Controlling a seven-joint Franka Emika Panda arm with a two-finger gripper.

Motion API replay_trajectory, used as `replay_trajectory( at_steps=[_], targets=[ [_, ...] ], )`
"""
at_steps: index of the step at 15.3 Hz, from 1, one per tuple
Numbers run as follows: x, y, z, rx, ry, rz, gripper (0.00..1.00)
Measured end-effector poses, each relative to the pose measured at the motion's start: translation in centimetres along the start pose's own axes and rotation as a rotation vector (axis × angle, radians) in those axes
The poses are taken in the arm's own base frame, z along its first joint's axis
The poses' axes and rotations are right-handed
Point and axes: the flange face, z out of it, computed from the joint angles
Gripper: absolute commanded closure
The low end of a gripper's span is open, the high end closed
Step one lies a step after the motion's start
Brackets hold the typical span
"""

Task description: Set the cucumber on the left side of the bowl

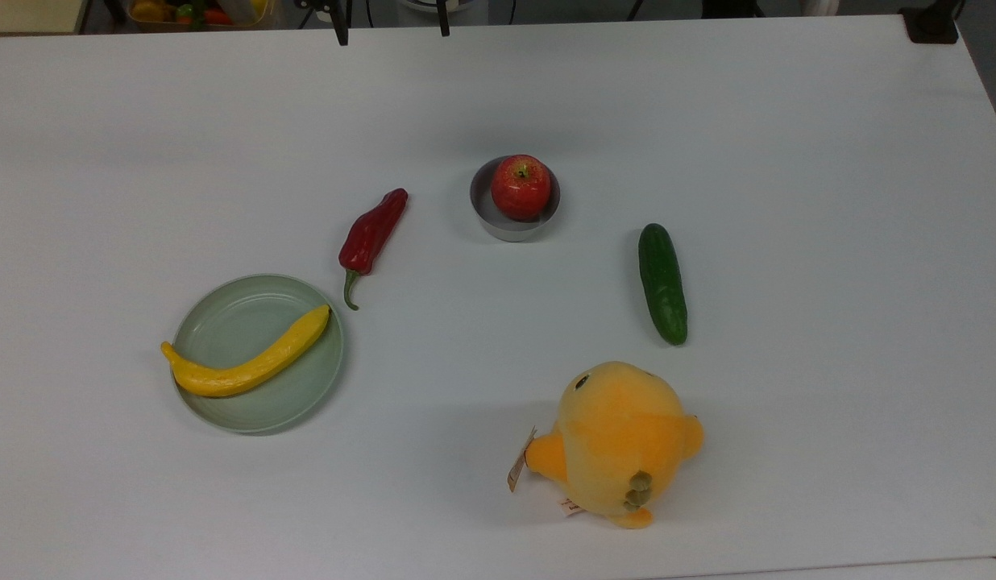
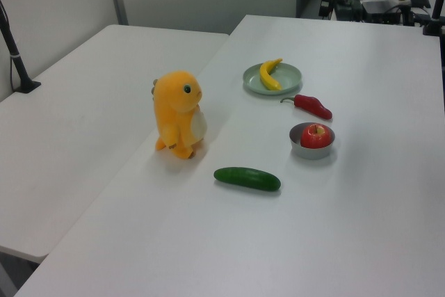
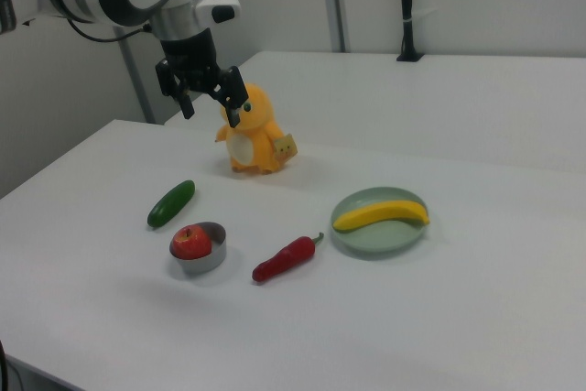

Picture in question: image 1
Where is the orange plush toy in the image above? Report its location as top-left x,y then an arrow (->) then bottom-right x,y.
507,360 -> 705,530

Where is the beige wooden board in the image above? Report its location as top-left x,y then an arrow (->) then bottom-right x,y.
0,0 -> 92,35

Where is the black clamp base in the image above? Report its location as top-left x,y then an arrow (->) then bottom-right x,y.
901,0 -> 962,45

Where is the black stand base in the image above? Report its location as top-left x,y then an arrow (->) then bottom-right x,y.
702,0 -> 763,19

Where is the dark green cucumber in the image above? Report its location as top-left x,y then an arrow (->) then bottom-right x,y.
637,223 -> 689,346

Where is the yellow banana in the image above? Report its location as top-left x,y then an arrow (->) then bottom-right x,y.
160,304 -> 331,398

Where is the small grey metal bowl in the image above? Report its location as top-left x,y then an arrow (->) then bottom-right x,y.
469,155 -> 562,242

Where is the red chili pepper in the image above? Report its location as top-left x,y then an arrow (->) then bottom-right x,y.
338,188 -> 409,311

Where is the clear bin of toy produce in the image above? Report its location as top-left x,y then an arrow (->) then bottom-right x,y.
126,0 -> 283,33

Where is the red apple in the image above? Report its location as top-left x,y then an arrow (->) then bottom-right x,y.
490,155 -> 552,222

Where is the pale green plate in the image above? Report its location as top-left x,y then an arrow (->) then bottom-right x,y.
170,274 -> 346,436

